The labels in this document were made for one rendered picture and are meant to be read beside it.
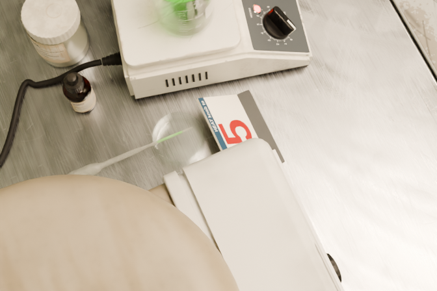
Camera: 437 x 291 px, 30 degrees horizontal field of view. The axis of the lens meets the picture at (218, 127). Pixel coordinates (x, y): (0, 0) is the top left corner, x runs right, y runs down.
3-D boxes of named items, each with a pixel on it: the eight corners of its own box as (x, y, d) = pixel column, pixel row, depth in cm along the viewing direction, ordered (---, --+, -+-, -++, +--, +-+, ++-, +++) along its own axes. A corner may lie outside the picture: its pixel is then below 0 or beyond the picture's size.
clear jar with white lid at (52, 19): (53, 12, 93) (38, -23, 85) (100, 32, 92) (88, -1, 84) (27, 56, 91) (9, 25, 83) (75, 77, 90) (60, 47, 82)
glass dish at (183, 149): (143, 143, 87) (141, 137, 85) (179, 108, 89) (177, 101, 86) (180, 177, 86) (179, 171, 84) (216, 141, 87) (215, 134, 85)
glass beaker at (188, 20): (207, -21, 84) (204, -66, 76) (224, 33, 82) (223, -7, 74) (141, -4, 84) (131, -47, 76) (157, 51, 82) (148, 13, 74)
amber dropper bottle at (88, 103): (64, 100, 89) (50, 76, 82) (84, 83, 90) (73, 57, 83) (80, 119, 88) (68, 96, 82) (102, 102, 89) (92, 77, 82)
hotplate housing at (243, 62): (284, -34, 94) (289, -72, 86) (311, 69, 90) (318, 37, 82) (94, 2, 93) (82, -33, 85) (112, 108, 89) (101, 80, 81)
